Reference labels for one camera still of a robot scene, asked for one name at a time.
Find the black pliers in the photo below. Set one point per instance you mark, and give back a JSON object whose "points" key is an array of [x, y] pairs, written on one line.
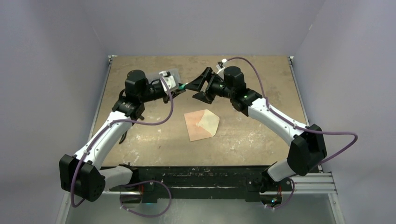
{"points": [[123, 137]]}

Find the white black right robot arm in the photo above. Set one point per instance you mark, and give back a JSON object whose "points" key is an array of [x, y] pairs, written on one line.
{"points": [[307, 145]]}

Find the green white glue stick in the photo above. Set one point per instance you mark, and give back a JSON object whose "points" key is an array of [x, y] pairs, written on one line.
{"points": [[183, 86]]}

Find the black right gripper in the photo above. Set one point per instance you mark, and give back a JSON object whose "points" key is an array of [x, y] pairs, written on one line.
{"points": [[197, 85]]}

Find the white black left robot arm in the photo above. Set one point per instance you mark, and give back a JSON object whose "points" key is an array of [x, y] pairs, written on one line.
{"points": [[81, 174]]}

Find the clear plastic organizer box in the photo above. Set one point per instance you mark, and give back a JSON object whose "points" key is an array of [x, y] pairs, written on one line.
{"points": [[154, 76]]}

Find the aluminium frame rail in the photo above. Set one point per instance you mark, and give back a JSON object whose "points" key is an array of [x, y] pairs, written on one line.
{"points": [[247, 180]]}

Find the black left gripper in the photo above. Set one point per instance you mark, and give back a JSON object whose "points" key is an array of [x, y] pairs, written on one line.
{"points": [[174, 93]]}

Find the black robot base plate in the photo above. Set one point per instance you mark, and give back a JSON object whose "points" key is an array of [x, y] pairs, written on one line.
{"points": [[161, 191]]}

